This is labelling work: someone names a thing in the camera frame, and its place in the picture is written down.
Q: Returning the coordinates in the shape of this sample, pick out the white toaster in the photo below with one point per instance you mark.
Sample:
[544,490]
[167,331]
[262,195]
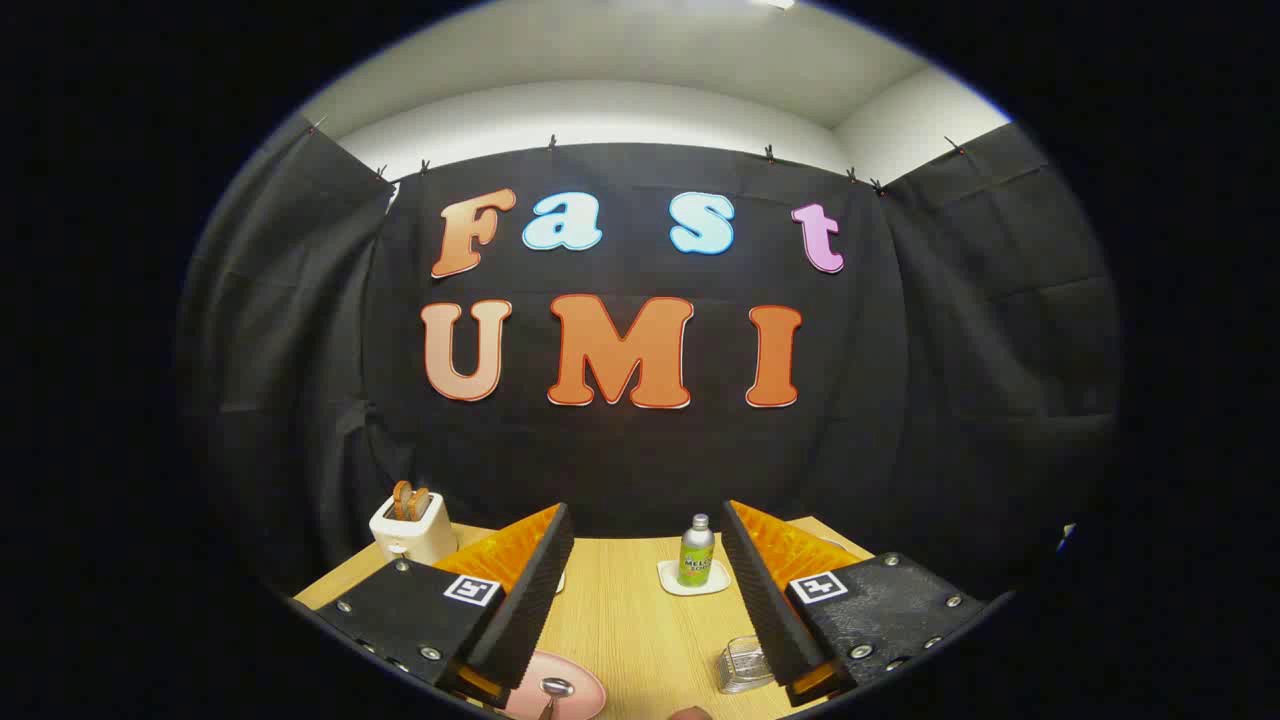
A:
[420,538]

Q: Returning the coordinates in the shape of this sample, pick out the brown toast slice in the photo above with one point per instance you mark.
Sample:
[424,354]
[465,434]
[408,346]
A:
[401,500]
[420,502]

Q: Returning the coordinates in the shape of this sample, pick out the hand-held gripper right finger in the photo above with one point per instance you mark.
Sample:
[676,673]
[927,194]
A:
[770,600]

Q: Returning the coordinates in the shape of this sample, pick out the white square coaster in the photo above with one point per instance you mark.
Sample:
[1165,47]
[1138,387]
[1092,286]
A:
[716,584]

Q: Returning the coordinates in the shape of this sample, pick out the pink round plate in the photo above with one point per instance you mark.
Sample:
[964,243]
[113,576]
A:
[590,692]

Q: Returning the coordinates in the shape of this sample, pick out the green soda bottle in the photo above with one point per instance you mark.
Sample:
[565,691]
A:
[696,560]

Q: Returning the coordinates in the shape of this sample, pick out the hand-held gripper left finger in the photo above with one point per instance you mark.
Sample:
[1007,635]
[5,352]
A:
[525,600]

